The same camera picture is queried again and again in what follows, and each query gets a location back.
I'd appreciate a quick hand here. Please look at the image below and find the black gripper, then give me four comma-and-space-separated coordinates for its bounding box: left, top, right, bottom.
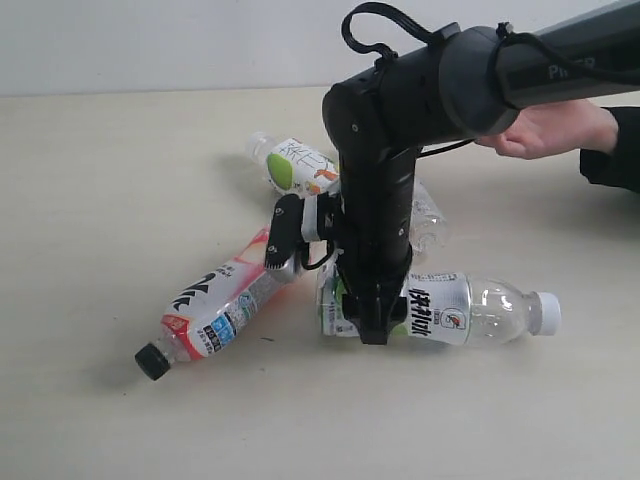
337, 192, 413, 345

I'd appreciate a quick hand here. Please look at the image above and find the lime label sports drink bottle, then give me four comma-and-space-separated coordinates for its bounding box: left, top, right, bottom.
316, 264, 562, 347

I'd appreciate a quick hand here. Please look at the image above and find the clear blue label bottle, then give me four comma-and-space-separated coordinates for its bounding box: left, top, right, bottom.
409, 178, 449, 263

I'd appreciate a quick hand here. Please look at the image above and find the pink peach label bottle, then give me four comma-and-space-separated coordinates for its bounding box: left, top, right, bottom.
135, 226, 284, 380

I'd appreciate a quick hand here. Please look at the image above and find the green fruit tea bottle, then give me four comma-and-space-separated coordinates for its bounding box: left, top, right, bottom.
246, 132, 339, 197

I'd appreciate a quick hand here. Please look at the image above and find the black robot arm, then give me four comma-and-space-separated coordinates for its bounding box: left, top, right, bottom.
322, 1, 639, 345

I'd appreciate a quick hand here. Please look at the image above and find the bare open human hand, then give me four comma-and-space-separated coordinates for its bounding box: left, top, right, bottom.
475, 100, 617, 160

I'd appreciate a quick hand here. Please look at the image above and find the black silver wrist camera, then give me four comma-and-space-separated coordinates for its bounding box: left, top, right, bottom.
264, 192, 344, 284

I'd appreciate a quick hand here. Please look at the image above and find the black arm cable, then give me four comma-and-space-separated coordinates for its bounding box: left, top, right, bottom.
341, 1, 640, 86

